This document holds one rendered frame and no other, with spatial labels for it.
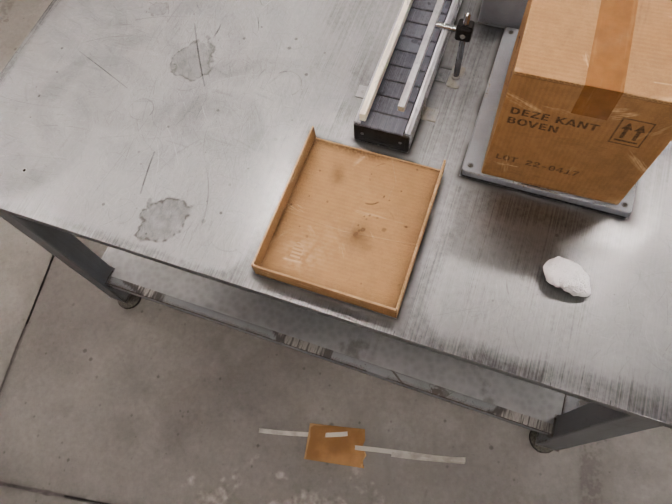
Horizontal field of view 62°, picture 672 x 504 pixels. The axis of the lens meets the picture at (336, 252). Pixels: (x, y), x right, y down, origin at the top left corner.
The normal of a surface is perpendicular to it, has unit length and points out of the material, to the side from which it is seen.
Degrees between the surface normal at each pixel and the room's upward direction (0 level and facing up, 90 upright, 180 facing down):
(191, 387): 0
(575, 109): 90
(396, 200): 0
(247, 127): 0
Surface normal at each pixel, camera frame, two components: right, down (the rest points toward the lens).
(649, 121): -0.31, 0.88
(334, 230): -0.07, -0.40
